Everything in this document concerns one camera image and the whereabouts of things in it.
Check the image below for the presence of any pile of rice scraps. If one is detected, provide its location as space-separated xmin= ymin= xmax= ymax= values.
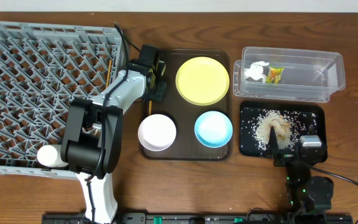
xmin=240 ymin=108 xmax=316 ymax=151

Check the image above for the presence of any white tissue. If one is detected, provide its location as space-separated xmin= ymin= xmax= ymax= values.
xmin=244 ymin=61 xmax=269 ymax=83

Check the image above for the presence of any white round bowl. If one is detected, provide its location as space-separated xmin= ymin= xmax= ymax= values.
xmin=138 ymin=114 xmax=177 ymax=152

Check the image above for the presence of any black rectangular tray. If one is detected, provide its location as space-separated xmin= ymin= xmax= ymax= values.
xmin=239 ymin=101 xmax=326 ymax=158

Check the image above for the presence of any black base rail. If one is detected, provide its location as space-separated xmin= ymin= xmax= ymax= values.
xmin=41 ymin=212 xmax=354 ymax=224

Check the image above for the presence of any yellow round plate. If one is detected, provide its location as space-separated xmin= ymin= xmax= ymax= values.
xmin=175 ymin=57 xmax=229 ymax=106

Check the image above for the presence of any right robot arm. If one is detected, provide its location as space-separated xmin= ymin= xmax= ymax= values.
xmin=267 ymin=126 xmax=334 ymax=223

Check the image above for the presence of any grey plastic dish rack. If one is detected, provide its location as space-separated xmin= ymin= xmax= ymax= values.
xmin=0 ymin=21 xmax=129 ymax=180

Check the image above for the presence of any light blue bowl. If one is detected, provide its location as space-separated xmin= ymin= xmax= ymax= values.
xmin=194 ymin=111 xmax=233 ymax=148

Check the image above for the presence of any green snack wrapper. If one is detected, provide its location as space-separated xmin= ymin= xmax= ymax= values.
xmin=266 ymin=67 xmax=285 ymax=83

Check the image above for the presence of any clear plastic bin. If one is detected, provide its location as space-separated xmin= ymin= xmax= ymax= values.
xmin=233 ymin=47 xmax=346 ymax=103

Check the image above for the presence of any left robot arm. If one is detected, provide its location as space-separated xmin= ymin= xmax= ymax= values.
xmin=60 ymin=45 xmax=167 ymax=223

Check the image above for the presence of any wooden chopstick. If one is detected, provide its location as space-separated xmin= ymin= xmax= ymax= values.
xmin=105 ymin=60 xmax=112 ymax=89
xmin=148 ymin=101 xmax=152 ymax=116

